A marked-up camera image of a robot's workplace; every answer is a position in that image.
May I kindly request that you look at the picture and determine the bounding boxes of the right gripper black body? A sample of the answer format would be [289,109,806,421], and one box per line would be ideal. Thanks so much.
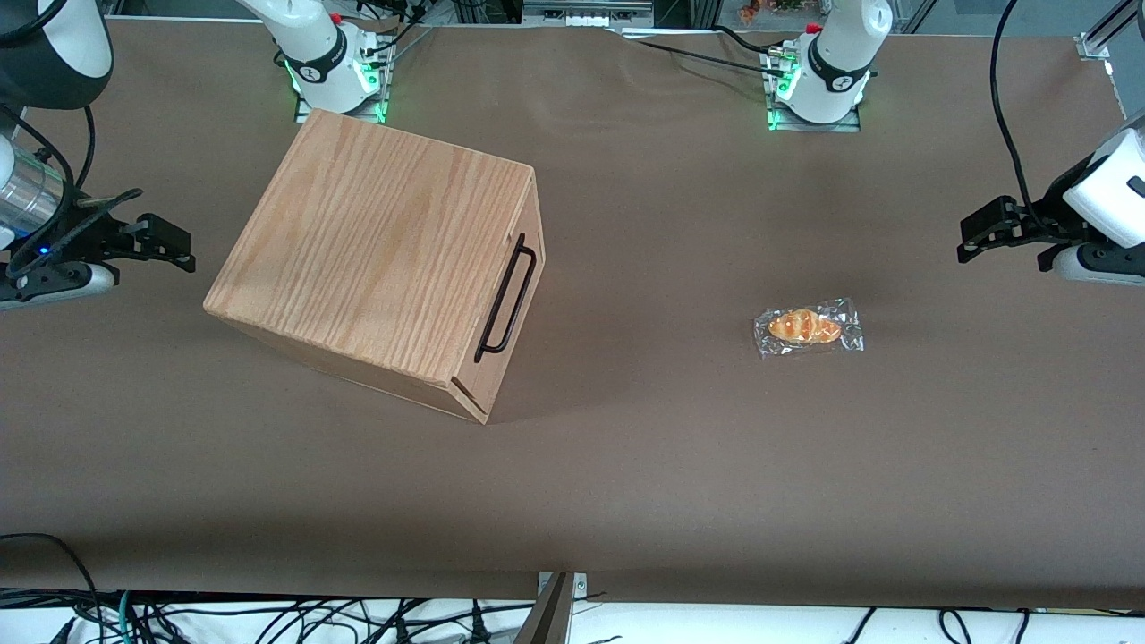
[7,208,137,280]

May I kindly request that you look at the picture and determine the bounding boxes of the wooden drawer with black handle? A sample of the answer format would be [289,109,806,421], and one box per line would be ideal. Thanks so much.
[454,174,547,421]

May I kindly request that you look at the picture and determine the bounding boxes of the oak wooden cabinet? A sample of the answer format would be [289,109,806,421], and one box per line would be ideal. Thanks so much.
[203,107,547,426]

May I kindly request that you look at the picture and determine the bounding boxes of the bread roll in clear wrapper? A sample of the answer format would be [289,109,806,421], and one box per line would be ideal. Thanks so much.
[753,298,866,360]

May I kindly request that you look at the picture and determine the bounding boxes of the brown table cover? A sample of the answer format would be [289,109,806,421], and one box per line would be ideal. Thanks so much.
[0,18,1145,611]

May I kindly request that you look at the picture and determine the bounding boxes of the grey equipment box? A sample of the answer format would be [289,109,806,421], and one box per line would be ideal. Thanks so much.
[522,0,654,28]

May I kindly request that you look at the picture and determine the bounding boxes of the left wrist grey camera box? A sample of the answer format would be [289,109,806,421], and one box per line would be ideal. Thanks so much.
[1051,243,1145,287]

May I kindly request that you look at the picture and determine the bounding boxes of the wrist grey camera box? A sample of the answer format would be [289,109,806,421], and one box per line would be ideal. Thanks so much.
[1051,243,1145,287]
[0,264,118,312]

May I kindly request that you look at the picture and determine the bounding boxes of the right wrist grey camera box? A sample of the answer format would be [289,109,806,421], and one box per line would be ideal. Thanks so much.
[0,264,118,312]

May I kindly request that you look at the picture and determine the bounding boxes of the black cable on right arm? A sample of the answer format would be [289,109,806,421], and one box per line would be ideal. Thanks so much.
[0,106,144,269]

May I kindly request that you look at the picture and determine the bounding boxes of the aluminium profile bracket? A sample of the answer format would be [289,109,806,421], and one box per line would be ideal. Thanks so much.
[1076,0,1145,62]

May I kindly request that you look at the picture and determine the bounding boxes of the black looped floor cable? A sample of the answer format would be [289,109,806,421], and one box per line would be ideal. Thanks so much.
[0,533,101,644]

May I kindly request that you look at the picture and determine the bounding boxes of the long black cable over cover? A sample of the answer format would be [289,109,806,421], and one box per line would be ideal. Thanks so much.
[622,31,784,72]

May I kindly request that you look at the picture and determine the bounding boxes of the dark stand with metal bracket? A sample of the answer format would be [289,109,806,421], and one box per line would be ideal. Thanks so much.
[514,571,589,644]

